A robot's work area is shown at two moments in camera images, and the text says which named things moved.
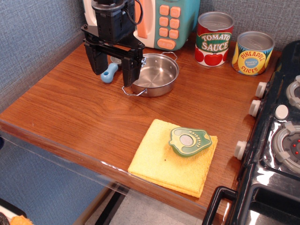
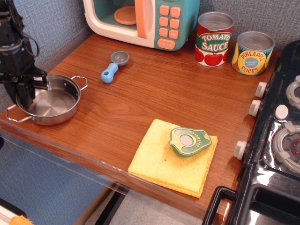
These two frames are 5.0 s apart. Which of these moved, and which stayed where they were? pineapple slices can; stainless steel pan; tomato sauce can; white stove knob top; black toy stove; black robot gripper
Moved: stainless steel pan; black robot gripper
Stayed: tomato sauce can; pineapple slices can; white stove knob top; black toy stove
